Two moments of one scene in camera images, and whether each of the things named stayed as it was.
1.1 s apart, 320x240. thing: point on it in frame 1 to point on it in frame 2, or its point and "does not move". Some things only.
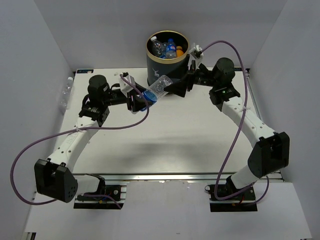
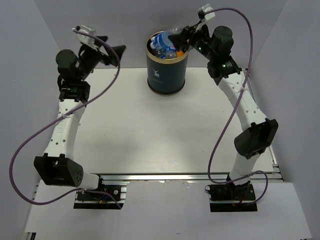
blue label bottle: x=157 y=90 to x=161 y=40
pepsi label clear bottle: x=171 y=49 does not move
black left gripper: x=137 y=104 to x=105 y=59
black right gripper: x=179 y=87 to x=178 y=39
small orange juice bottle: x=179 y=51 does not move
